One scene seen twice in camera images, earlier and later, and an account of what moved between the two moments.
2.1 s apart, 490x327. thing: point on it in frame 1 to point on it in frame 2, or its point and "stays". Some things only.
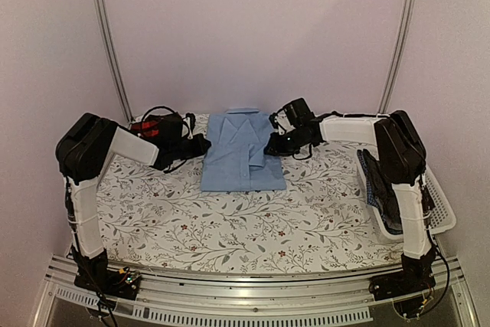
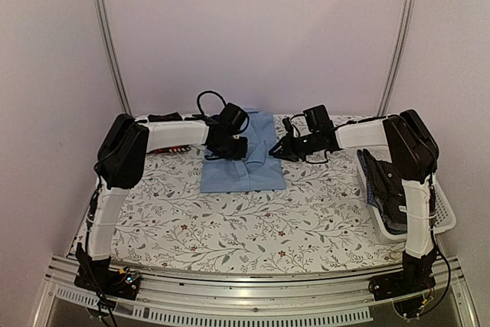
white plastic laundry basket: x=440 y=214 stays
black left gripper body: x=181 y=152 to x=231 y=150
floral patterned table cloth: x=161 y=220 stays
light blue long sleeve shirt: x=235 y=158 stays
